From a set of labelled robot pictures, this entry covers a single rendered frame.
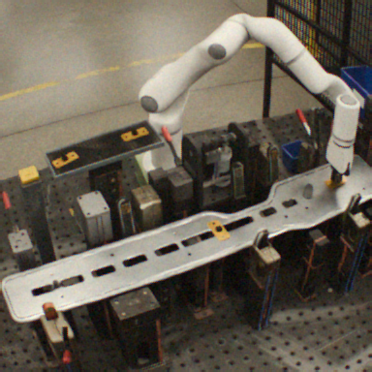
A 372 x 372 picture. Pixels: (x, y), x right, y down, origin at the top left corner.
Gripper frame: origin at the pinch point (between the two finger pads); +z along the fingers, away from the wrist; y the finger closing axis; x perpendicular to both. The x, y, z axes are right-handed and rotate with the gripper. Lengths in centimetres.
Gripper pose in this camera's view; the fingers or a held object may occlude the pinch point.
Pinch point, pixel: (336, 175)
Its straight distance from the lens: 205.6
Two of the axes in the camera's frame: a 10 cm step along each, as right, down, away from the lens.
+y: 4.5, 5.9, -6.7
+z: 0.0, 7.6, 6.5
